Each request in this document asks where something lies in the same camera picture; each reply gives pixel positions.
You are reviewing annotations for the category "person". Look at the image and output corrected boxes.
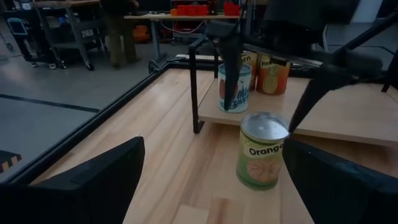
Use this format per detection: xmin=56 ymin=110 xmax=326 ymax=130
xmin=99 ymin=0 xmax=141 ymax=68

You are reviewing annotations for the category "black aluminium table frame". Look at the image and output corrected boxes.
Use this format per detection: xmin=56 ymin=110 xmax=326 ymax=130
xmin=0 ymin=55 xmax=218 ymax=187

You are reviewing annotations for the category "green oranges can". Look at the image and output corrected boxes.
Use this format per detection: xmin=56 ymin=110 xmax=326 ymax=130
xmin=235 ymin=111 xmax=290 ymax=191

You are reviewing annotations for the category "orange container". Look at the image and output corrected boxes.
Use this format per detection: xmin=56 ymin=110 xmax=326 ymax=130
xmin=132 ymin=24 xmax=150 ymax=44

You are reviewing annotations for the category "yellow corn can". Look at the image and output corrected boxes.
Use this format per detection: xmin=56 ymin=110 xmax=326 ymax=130
xmin=241 ymin=51 xmax=259 ymax=91

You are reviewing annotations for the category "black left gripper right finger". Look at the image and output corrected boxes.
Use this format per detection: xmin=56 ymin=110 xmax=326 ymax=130
xmin=282 ymin=138 xmax=398 ymax=224

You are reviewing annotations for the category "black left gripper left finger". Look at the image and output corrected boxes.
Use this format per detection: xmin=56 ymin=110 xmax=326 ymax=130
xmin=0 ymin=136 xmax=146 ymax=224

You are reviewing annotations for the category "white blue tomato can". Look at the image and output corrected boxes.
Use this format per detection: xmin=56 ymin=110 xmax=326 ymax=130
xmin=217 ymin=63 xmax=252 ymax=114

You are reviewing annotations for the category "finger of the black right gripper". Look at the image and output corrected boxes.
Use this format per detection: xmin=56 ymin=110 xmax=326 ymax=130
xmin=288 ymin=57 xmax=384 ymax=134
xmin=205 ymin=20 xmax=245 ymax=111

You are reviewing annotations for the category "black wire frame tray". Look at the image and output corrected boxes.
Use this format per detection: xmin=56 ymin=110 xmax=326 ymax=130
xmin=188 ymin=34 xmax=398 ymax=147

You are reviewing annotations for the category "black hazard stripe floor mat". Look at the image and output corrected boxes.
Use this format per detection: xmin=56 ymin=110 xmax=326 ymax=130
xmin=0 ymin=150 xmax=23 ymax=184

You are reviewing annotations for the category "grey metal cart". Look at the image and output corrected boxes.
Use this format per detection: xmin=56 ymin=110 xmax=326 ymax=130
xmin=30 ymin=0 xmax=107 ymax=72

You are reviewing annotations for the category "white top table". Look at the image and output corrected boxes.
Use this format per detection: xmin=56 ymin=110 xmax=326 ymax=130
xmin=123 ymin=12 xmax=243 ymax=63

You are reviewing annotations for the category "red storage bin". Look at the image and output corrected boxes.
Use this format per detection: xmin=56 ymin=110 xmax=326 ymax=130
xmin=223 ymin=1 xmax=242 ymax=17
xmin=176 ymin=4 xmax=210 ymax=17

